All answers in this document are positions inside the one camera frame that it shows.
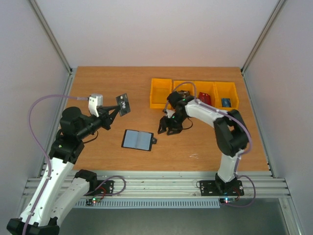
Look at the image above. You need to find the aluminium frame post right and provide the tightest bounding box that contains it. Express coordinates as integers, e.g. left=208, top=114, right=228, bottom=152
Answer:
left=241, top=0, right=287, bottom=74

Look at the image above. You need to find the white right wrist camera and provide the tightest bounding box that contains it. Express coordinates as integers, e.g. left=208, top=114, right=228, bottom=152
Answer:
left=163, top=109, right=175, bottom=118

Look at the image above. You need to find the grey slotted cable duct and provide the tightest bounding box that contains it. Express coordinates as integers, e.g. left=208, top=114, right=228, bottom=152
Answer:
left=74, top=198, right=220, bottom=209

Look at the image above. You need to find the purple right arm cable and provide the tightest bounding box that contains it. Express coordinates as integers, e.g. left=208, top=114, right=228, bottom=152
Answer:
left=163, top=82, right=253, bottom=177

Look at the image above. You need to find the black leather card holder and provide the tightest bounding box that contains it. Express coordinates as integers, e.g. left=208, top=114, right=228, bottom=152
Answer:
left=121, top=129, right=157, bottom=151

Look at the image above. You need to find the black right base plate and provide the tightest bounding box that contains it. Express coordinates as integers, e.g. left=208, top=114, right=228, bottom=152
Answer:
left=197, top=180, right=245, bottom=196

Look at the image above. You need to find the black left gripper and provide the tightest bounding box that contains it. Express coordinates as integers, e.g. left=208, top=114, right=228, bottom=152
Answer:
left=77, top=105, right=120, bottom=140

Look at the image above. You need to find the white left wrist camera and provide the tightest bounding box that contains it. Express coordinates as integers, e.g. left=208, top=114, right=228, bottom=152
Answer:
left=88, top=94, right=103, bottom=117

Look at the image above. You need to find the yellow bin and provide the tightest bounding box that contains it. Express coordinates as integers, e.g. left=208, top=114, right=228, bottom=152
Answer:
left=215, top=82, right=239, bottom=111
left=195, top=81, right=218, bottom=107
left=172, top=80, right=197, bottom=97
left=149, top=78, right=172, bottom=109

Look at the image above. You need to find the aluminium frame post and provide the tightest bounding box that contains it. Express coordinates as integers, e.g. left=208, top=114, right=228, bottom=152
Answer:
left=241, top=0, right=287, bottom=74
left=26, top=0, right=74, bottom=74

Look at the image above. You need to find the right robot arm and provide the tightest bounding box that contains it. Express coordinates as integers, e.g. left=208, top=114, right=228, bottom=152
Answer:
left=157, top=91, right=251, bottom=194

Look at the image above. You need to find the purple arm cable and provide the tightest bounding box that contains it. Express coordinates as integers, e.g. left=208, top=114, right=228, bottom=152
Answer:
left=22, top=94, right=90, bottom=235
left=163, top=82, right=253, bottom=177

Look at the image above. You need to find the aluminium rail base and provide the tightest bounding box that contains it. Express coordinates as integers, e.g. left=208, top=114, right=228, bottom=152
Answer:
left=22, top=170, right=291, bottom=199

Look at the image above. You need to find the aluminium frame post left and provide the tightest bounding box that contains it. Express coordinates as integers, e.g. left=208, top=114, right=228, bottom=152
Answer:
left=26, top=0, right=74, bottom=74

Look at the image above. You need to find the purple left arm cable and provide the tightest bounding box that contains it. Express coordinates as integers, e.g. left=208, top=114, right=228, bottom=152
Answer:
left=22, top=94, right=90, bottom=235

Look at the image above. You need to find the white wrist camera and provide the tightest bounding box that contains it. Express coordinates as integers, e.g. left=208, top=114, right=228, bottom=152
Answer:
left=163, top=109, right=175, bottom=118
left=88, top=94, right=103, bottom=117

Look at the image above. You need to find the blue card in bin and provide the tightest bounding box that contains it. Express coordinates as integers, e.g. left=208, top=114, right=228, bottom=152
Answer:
left=221, top=98, right=232, bottom=108

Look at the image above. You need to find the red card in bin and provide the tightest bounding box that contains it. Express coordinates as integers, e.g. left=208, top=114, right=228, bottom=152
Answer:
left=198, top=92, right=212, bottom=105

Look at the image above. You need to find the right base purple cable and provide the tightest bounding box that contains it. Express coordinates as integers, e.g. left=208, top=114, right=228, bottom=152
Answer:
left=220, top=175, right=257, bottom=208

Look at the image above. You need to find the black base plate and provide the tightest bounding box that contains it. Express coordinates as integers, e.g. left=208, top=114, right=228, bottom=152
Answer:
left=197, top=180, right=245, bottom=196
left=93, top=180, right=114, bottom=196

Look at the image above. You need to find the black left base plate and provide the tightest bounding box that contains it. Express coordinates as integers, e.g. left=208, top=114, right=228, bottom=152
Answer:
left=93, top=180, right=114, bottom=196

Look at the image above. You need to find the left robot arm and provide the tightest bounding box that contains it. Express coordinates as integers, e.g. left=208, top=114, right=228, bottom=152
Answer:
left=7, top=106, right=120, bottom=235

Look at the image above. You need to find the black card in bin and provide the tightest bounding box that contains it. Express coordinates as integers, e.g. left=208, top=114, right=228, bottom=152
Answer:
left=178, top=90, right=190, bottom=98

